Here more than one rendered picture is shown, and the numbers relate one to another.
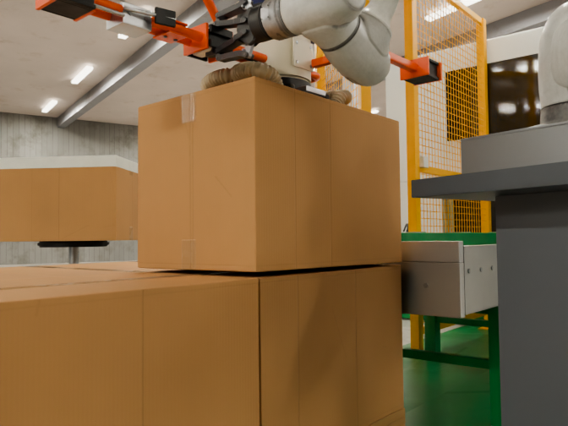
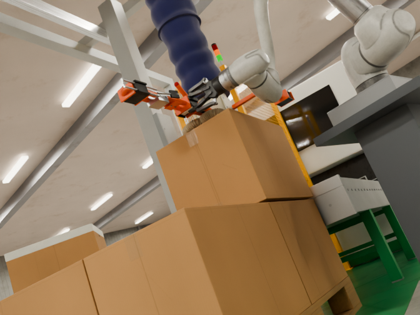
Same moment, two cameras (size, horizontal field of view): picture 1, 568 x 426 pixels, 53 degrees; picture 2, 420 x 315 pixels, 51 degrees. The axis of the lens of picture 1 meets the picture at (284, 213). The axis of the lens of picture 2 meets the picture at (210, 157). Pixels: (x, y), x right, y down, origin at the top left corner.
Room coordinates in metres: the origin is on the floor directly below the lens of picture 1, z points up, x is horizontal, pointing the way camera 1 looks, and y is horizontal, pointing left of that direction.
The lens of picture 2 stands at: (-0.44, 0.60, 0.33)
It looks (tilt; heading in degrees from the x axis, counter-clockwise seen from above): 15 degrees up; 346
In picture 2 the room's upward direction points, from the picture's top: 22 degrees counter-clockwise
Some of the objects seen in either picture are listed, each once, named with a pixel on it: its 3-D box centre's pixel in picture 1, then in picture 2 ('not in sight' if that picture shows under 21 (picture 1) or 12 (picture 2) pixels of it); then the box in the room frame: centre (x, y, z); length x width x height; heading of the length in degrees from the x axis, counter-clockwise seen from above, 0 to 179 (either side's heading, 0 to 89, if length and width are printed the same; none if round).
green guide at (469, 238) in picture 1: (463, 239); not in sight; (3.13, -0.99, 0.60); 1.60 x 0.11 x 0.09; 140
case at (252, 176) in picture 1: (277, 188); (239, 175); (1.50, 0.02, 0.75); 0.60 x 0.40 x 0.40; 140
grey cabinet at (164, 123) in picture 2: not in sight; (167, 130); (2.94, 0.01, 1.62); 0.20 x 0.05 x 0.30; 140
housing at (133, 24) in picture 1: (128, 20); (157, 100); (1.16, 0.32, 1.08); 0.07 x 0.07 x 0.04; 49
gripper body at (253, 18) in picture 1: (255, 25); (214, 88); (1.21, 0.06, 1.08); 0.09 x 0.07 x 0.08; 50
